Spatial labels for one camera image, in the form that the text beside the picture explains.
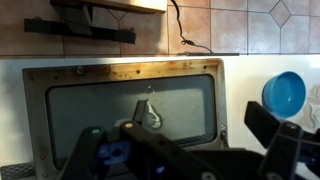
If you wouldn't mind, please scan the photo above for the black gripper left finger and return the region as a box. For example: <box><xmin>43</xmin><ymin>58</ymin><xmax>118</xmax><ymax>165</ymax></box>
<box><xmin>59</xmin><ymin>99</ymin><xmax>221</xmax><ymax>180</ymax></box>

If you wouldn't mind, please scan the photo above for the toaster oven glass door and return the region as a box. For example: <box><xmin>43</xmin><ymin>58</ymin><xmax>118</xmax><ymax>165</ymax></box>
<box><xmin>0</xmin><ymin>58</ymin><xmax>231</xmax><ymax>180</ymax></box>

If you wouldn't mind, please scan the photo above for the blue cloth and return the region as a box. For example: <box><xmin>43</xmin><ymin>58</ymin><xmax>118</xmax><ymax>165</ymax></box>
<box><xmin>261</xmin><ymin>70</ymin><xmax>307</xmax><ymax>119</ymax></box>

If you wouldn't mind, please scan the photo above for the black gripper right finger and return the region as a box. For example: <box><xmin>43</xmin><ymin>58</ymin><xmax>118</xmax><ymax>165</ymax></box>
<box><xmin>244</xmin><ymin>100</ymin><xmax>320</xmax><ymax>180</ymax></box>

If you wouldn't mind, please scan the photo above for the thin black floor cable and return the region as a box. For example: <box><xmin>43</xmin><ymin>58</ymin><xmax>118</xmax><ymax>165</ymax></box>
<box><xmin>169</xmin><ymin>0</ymin><xmax>214</xmax><ymax>54</ymax></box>

